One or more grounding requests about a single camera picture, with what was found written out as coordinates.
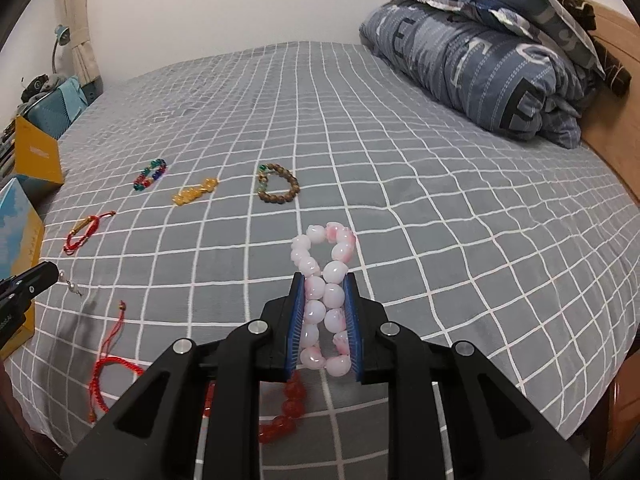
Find beige curtain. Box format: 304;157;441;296
55;0;101;87

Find stacked patterned pillows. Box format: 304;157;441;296
414;0;631;98

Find pink bead bracelet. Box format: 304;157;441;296
290;221;357;378

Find teal storage box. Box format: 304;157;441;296
23;76;89;140

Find multicolour bead bracelet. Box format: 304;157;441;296
132;157;168;192

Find red bead bracelet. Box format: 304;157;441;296
202;369;308;444

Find wooden headboard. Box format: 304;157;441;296
580;2;640;203

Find brown wooden bead bracelet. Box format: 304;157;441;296
255;161;302;205

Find red cord bracelet gold bar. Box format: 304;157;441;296
88;301;144;424

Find grey checked bed sheet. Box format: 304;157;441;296
1;42;639;479

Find blue desk lamp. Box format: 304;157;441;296
51;24;70;74

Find red cord bracelet gold tube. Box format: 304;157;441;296
63;210;116;256

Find blue and yellow cardboard box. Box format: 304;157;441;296
1;117;64;343

